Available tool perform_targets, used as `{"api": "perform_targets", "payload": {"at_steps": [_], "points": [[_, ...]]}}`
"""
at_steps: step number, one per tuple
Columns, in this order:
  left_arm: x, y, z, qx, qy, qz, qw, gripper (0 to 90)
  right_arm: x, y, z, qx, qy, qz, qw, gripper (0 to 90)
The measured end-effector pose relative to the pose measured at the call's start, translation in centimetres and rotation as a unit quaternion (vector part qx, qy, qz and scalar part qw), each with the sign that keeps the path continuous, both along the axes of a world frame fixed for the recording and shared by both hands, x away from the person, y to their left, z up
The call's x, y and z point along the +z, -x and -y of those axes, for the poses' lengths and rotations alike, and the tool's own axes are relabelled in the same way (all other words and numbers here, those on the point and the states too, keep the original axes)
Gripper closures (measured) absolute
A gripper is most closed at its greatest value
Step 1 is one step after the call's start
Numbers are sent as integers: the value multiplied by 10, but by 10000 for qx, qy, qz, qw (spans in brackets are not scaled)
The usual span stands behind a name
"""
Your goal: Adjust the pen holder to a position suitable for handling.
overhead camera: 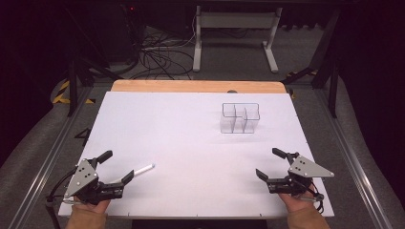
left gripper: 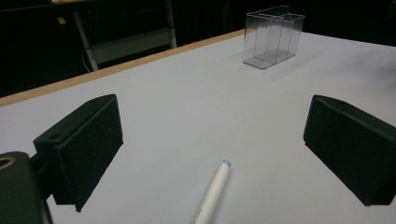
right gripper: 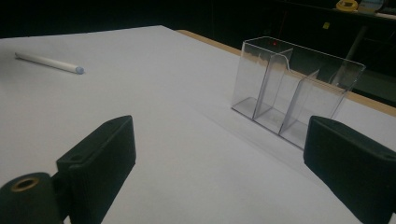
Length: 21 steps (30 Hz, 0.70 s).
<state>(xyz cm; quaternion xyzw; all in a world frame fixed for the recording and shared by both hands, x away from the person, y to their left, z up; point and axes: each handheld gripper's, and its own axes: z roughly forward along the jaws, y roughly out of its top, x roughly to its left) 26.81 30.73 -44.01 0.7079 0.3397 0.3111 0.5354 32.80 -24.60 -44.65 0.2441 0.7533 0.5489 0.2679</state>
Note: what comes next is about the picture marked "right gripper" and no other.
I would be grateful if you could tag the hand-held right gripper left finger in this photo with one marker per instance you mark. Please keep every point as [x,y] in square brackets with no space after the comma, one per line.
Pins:
[99,161]

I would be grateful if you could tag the yellow round object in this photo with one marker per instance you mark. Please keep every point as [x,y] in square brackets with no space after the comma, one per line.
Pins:
[347,4]

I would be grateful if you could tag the white pen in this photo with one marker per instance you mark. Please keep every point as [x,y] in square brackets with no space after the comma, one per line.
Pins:
[46,61]

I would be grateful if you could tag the clear acrylic pen holder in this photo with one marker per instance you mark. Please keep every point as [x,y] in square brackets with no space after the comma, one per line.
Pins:
[274,81]

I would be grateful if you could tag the grey metal stand pole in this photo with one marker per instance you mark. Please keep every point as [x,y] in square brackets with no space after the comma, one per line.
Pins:
[358,42]

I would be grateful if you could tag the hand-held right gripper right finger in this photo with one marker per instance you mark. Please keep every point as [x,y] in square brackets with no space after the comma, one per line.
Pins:
[351,168]

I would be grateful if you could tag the white table cover sheet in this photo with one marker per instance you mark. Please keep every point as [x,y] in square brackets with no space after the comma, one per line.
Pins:
[186,124]

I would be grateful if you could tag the small yellow tag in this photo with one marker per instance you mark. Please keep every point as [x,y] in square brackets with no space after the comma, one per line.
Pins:
[326,25]

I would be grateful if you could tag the pale box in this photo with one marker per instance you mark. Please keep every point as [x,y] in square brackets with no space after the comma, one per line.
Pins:
[370,6]

